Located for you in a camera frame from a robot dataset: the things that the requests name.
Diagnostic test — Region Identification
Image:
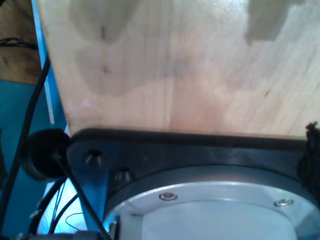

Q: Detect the black round knob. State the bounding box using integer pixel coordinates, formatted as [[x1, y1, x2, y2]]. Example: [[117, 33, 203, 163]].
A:
[[23, 128, 73, 183]]

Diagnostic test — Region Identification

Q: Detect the black table clamp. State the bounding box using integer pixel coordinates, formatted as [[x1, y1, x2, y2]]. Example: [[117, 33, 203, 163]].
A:
[[295, 121, 320, 191]]

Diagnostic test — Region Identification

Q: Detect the thin black cable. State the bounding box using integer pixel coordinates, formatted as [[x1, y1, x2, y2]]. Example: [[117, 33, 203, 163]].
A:
[[53, 149, 113, 240]]

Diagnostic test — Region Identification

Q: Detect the thick black cable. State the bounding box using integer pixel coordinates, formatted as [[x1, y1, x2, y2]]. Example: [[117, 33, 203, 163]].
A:
[[0, 49, 53, 226]]

